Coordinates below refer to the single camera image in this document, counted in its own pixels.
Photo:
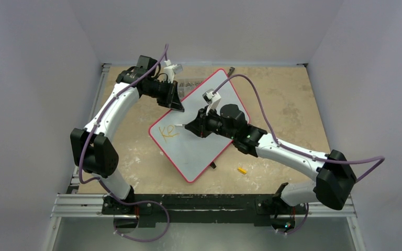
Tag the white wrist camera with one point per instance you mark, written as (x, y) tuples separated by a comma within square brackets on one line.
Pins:
[(171, 70), (213, 99)]

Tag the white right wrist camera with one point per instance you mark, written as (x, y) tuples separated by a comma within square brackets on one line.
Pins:
[(213, 99)]

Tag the yellow marker cap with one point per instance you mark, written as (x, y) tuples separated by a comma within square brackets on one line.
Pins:
[(242, 171)]

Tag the clear plastic screw box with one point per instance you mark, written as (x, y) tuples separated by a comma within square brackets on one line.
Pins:
[(190, 78)]

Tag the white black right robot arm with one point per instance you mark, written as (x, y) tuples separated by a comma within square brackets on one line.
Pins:
[(331, 177)]

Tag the pink framed whiteboard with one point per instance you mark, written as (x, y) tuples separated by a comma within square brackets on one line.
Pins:
[(190, 154)]

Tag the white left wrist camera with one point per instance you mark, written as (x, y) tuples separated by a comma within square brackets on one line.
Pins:
[(171, 70)]

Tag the black metal rod tool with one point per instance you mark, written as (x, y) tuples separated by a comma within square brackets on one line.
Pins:
[(231, 71)]

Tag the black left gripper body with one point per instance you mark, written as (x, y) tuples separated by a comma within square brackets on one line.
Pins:
[(162, 91)]

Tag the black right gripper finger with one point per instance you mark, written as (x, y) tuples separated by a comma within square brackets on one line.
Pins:
[(194, 123), (196, 130)]

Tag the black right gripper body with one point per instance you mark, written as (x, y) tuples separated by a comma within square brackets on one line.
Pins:
[(201, 124)]

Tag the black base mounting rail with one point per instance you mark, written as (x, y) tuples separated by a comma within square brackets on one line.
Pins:
[(256, 209)]

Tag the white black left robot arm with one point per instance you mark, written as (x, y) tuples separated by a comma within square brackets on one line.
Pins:
[(93, 151)]

